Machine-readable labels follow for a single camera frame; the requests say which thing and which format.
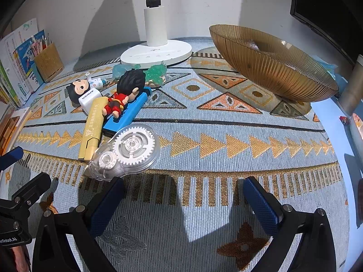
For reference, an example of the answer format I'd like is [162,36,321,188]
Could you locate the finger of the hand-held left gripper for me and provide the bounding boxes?
[11,172,52,206]
[0,146,25,170]

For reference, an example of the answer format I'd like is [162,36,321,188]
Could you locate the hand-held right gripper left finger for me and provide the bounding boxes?
[32,176,125,272]

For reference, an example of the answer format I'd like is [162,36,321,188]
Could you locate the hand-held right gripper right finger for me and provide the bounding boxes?
[243,176,336,272]

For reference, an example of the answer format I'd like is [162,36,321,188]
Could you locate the clear correction tape dispenser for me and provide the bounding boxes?
[84,124,161,181]

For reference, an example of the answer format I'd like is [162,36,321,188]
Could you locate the blue plastic box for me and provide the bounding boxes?
[102,87,152,134]

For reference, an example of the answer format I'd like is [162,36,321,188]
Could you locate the gold slim box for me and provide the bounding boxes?
[78,96,110,160]

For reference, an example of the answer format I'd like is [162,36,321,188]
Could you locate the white-suited doll figure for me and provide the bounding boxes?
[66,73,110,108]

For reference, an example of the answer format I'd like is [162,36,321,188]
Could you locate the white charger cube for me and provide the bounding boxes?
[79,88,103,117]

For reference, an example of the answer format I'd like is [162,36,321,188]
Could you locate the red-clothed doll figure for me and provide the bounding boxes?
[103,70,146,118]

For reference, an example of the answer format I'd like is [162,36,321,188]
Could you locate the amber ribbed glass bowl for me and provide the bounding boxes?
[209,24,339,102]

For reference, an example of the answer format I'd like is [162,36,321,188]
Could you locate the wooden box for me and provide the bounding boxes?
[0,108,32,154]

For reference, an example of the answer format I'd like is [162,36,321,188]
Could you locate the row of books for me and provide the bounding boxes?
[0,59,23,109]

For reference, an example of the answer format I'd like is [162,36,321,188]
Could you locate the patterned woven mat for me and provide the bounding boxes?
[6,37,351,272]

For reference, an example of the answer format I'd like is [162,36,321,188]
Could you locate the cardboard pencil holder with pens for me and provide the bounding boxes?
[33,43,65,83]

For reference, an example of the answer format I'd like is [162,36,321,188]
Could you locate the bunch of pens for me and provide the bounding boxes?
[30,32,53,58]

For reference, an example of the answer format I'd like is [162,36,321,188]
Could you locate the white paper sheet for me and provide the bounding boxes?
[0,18,39,63]

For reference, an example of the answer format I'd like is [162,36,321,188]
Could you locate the translucent blue figure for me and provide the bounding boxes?
[113,64,142,78]

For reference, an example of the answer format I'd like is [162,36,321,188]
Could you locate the translucent green figure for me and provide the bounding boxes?
[145,62,168,88]

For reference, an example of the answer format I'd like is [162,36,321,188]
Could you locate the metal cup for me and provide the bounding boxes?
[339,59,363,114]

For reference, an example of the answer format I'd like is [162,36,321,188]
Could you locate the blue plastic bag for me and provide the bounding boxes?
[313,59,338,78]

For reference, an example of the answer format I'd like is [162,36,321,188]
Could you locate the white desk lamp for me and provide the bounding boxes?
[120,0,193,69]

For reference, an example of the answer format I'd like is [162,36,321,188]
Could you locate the black monitor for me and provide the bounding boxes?
[290,0,363,66]

